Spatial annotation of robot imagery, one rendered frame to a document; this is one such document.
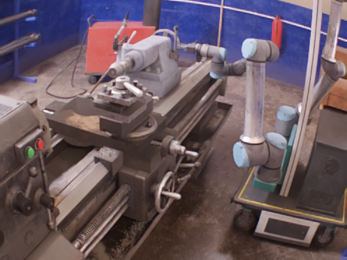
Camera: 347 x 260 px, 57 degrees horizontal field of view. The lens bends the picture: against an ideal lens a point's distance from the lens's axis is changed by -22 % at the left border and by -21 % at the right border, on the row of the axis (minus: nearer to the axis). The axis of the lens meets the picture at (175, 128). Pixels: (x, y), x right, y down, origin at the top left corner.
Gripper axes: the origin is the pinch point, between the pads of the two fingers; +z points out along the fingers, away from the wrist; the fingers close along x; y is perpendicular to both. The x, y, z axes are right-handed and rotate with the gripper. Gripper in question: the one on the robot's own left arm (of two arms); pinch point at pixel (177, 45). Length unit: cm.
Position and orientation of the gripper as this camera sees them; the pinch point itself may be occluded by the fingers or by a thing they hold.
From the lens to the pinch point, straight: 263.2
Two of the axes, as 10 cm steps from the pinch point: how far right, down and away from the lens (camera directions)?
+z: -9.3, -2.3, 2.9
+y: 0.8, -8.9, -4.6
